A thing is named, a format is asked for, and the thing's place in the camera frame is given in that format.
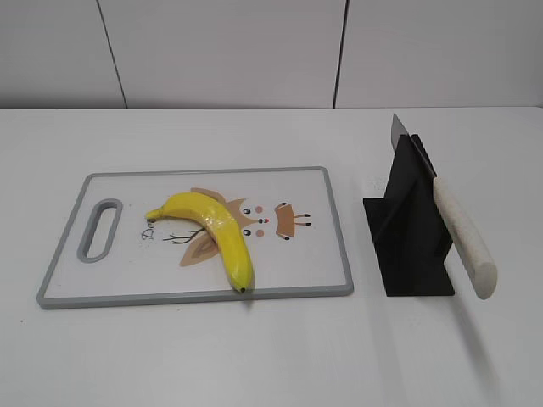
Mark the white handled kitchen knife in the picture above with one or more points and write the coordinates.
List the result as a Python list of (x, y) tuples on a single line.
[(476, 258)]

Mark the yellow plastic banana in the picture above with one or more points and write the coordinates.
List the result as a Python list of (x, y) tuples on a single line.
[(223, 235)]

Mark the black knife stand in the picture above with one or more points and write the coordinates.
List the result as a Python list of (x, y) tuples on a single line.
[(409, 235)]

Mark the grey rimmed white cutting board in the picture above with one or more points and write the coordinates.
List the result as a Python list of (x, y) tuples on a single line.
[(109, 255)]

